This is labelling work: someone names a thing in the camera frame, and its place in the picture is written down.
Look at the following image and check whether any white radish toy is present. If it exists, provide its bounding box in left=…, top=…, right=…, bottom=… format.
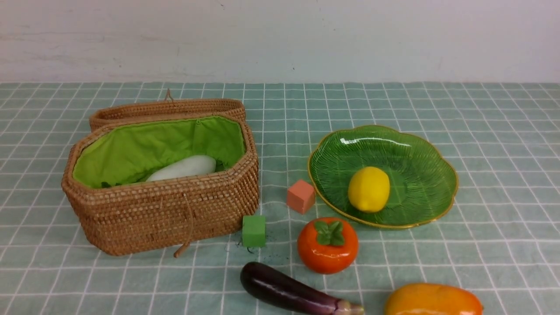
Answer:
left=146, top=155, right=217, bottom=182

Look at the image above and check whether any yellow lemon toy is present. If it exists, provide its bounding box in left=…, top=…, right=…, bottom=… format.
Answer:
left=347, top=167, right=390, bottom=213

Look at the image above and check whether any orange persimmon toy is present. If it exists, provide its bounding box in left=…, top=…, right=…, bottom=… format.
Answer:
left=297, top=217, right=360, bottom=274

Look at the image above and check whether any purple eggplant toy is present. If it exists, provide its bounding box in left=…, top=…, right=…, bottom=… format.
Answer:
left=240, top=261, right=365, bottom=315

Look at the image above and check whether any orange mango toy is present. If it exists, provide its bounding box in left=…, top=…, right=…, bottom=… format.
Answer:
left=384, top=283, right=484, bottom=315

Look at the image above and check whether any orange-pink foam cube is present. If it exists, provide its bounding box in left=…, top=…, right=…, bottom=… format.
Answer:
left=286, top=179, right=315, bottom=215

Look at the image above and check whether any green foam cube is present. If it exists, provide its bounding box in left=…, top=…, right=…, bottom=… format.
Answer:
left=242, top=215, right=266, bottom=248

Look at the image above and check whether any woven wicker basket lid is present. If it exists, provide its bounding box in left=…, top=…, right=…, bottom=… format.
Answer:
left=89, top=89, right=246, bottom=131

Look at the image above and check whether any green glass leaf plate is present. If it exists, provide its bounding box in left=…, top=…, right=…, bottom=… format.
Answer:
left=307, top=125, right=459, bottom=229

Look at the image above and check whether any woven wicker basket green lining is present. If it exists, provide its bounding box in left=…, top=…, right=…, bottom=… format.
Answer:
left=61, top=113, right=260, bottom=257

